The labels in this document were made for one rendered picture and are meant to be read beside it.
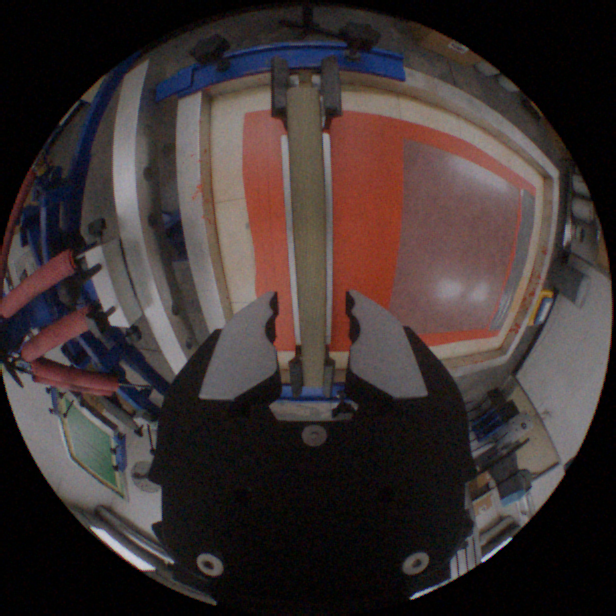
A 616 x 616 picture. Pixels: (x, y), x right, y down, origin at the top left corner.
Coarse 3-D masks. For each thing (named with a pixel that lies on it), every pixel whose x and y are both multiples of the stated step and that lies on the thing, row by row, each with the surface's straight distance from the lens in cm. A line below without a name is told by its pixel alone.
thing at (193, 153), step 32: (192, 96) 34; (416, 96) 37; (448, 96) 38; (192, 128) 31; (512, 128) 50; (192, 160) 30; (544, 160) 61; (192, 192) 29; (544, 192) 66; (192, 224) 29; (544, 224) 64; (192, 256) 30; (544, 256) 63; (224, 288) 33; (224, 320) 33; (480, 352) 63
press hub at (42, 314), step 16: (176, 224) 131; (80, 240) 75; (48, 288) 77; (32, 304) 79; (48, 304) 77; (64, 304) 79; (16, 320) 80; (32, 320) 80; (48, 320) 81; (0, 336) 80; (16, 336) 80; (0, 352) 75
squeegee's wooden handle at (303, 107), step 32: (288, 96) 21; (288, 128) 19; (320, 128) 19; (320, 160) 18; (320, 192) 18; (320, 224) 18; (320, 256) 18; (320, 288) 19; (320, 320) 21; (320, 352) 24; (320, 384) 29
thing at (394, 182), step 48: (336, 144) 30; (384, 144) 31; (432, 144) 36; (336, 192) 28; (384, 192) 30; (432, 192) 34; (480, 192) 41; (336, 240) 29; (384, 240) 30; (432, 240) 34; (480, 240) 42
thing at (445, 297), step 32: (256, 256) 30; (352, 256) 30; (384, 256) 31; (416, 256) 33; (448, 256) 37; (256, 288) 32; (288, 288) 31; (352, 288) 32; (384, 288) 33; (416, 288) 36; (448, 288) 40; (480, 288) 47; (288, 320) 34; (416, 320) 40; (448, 320) 44; (480, 320) 53
